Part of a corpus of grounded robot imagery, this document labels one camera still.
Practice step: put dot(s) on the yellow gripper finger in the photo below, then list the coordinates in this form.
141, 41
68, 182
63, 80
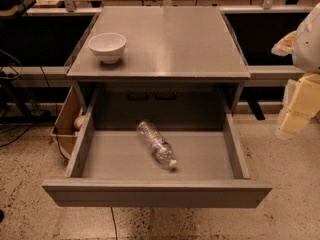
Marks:
301, 102
284, 46

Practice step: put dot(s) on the clear plastic water bottle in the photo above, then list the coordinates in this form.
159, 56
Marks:
158, 146

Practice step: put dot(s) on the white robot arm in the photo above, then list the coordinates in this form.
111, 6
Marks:
306, 43

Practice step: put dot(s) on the grey cabinet with counter top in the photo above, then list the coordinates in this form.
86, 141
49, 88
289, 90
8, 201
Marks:
189, 50

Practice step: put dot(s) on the grey open top drawer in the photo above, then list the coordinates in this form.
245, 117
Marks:
111, 164

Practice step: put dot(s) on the right grey lab bench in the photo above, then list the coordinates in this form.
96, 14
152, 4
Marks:
256, 32

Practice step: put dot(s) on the grey lab bench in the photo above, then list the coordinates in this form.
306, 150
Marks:
36, 51
256, 32

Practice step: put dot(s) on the white ceramic bowl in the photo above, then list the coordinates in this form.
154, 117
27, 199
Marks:
108, 47

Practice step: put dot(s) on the pale round object in box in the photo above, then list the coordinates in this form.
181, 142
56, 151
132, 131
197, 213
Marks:
78, 122

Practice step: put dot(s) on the brown cardboard box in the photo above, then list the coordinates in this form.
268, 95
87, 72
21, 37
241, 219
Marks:
64, 133

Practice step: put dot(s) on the left grey lab bench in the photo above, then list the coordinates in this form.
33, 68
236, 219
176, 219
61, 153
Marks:
36, 51

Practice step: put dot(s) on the right black drawer handle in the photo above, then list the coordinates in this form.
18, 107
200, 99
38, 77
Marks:
165, 96

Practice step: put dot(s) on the black drawer handle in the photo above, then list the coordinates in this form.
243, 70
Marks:
137, 96
165, 96

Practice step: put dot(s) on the left black drawer handle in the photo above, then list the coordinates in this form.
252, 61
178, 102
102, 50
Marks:
137, 96

